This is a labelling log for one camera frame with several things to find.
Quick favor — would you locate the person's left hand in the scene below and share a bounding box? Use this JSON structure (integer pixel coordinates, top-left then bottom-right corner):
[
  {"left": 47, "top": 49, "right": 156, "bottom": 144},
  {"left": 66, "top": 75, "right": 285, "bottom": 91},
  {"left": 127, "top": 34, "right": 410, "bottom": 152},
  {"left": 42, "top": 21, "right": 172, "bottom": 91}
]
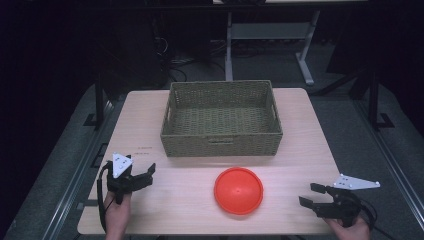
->
[{"left": 103, "top": 192, "right": 133, "bottom": 240}]

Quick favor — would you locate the green woven rectangular basket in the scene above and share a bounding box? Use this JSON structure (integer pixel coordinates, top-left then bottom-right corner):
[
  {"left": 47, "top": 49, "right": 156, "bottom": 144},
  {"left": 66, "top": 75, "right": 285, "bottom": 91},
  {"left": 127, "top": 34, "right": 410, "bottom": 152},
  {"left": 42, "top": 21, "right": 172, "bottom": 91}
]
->
[{"left": 160, "top": 79, "right": 284, "bottom": 158}]

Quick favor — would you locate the black metal post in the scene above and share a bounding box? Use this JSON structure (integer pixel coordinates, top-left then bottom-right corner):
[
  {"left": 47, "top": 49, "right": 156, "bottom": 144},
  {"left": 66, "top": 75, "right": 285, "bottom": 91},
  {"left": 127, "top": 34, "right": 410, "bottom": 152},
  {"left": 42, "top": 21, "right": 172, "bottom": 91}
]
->
[
  {"left": 367, "top": 70, "right": 395, "bottom": 132},
  {"left": 82, "top": 72, "right": 105, "bottom": 128}
]

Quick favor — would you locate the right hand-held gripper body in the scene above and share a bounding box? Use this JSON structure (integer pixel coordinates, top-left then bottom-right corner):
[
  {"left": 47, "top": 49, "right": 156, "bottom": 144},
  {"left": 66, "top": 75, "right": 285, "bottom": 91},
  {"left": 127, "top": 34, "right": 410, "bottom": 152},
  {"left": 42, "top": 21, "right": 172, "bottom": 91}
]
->
[{"left": 314, "top": 173, "right": 381, "bottom": 229}]

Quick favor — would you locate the person's right hand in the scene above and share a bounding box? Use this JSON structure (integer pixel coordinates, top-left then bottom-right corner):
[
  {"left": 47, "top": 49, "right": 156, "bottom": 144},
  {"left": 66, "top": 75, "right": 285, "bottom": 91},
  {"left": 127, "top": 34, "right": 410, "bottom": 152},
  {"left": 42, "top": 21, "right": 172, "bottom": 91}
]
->
[{"left": 324, "top": 215, "right": 371, "bottom": 240}]

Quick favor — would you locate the bundle of floor cables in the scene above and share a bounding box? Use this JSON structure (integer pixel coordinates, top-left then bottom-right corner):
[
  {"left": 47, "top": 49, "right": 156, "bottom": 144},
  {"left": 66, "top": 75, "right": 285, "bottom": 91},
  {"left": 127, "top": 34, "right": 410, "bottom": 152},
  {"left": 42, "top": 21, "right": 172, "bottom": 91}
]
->
[{"left": 153, "top": 34, "right": 228, "bottom": 83}]

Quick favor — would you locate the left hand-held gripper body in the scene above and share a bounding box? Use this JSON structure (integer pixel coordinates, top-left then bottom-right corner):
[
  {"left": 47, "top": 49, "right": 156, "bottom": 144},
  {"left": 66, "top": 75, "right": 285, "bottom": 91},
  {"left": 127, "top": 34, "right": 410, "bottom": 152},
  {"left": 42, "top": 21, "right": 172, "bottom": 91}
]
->
[{"left": 106, "top": 152, "right": 137, "bottom": 205}]

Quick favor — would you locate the orange plastic bowl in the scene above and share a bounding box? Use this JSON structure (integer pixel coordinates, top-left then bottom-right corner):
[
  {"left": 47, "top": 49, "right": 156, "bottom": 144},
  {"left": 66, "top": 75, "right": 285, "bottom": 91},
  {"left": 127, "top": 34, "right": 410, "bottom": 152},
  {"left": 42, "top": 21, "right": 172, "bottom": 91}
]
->
[{"left": 213, "top": 166, "right": 265, "bottom": 216}]

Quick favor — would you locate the aluminium floor rail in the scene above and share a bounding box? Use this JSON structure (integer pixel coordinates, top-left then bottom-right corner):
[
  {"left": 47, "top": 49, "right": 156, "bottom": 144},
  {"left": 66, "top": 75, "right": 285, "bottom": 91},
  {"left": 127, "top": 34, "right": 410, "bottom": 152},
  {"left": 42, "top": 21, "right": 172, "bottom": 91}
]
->
[
  {"left": 352, "top": 99, "right": 424, "bottom": 232},
  {"left": 41, "top": 98, "right": 116, "bottom": 240}
]

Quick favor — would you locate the grey metal table frame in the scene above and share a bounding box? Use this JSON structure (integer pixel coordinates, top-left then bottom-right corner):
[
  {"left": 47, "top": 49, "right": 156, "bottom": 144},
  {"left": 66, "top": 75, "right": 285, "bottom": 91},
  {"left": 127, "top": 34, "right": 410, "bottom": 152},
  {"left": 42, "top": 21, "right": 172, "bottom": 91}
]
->
[{"left": 224, "top": 9, "right": 322, "bottom": 87}]

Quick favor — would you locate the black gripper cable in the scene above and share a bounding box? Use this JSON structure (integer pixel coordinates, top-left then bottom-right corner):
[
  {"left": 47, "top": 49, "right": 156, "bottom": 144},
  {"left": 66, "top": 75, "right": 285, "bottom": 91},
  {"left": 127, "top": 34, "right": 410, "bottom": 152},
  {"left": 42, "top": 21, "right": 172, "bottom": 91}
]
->
[
  {"left": 356, "top": 198, "right": 399, "bottom": 240},
  {"left": 96, "top": 161, "right": 113, "bottom": 233}
]

